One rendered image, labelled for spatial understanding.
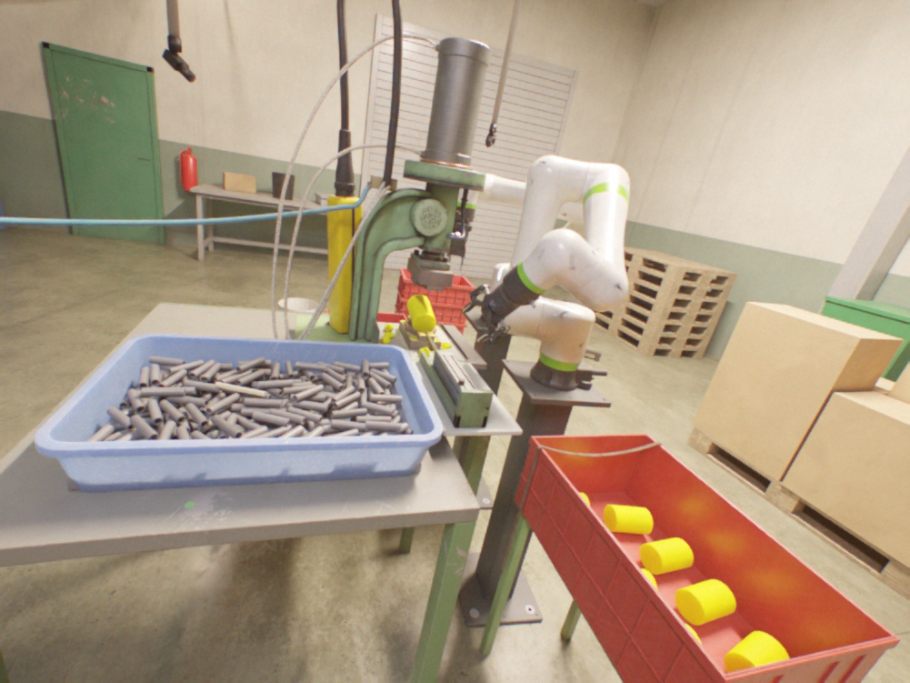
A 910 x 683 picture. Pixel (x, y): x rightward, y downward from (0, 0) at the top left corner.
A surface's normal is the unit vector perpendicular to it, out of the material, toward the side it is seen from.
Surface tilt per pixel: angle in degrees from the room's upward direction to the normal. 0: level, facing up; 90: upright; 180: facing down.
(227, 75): 90
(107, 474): 100
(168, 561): 0
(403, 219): 90
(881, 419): 90
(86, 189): 90
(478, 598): 0
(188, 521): 0
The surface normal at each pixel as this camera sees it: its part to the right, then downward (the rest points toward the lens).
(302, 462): 0.22, 0.54
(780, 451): -0.93, -0.03
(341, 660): 0.16, -0.92
